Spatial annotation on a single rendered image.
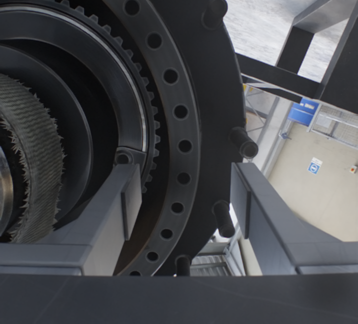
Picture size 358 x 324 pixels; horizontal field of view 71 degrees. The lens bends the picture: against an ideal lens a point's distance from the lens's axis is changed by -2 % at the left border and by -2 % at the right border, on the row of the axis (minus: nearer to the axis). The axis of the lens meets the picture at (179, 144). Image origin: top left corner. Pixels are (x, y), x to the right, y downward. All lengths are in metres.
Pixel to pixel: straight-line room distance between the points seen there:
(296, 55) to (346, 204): 4.68
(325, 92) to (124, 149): 1.07
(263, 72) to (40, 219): 1.14
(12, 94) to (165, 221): 0.17
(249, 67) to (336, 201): 5.64
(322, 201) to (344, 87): 5.63
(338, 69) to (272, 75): 0.27
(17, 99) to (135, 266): 0.19
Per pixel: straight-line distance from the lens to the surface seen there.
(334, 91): 1.29
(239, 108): 0.28
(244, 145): 0.24
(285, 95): 2.26
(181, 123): 0.22
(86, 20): 0.33
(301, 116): 6.47
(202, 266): 8.35
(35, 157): 0.22
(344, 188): 6.60
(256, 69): 1.26
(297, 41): 2.38
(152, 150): 0.32
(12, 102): 0.23
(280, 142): 7.44
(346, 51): 1.31
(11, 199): 0.22
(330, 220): 6.74
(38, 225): 0.27
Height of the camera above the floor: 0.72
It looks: 15 degrees up
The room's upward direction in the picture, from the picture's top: 160 degrees counter-clockwise
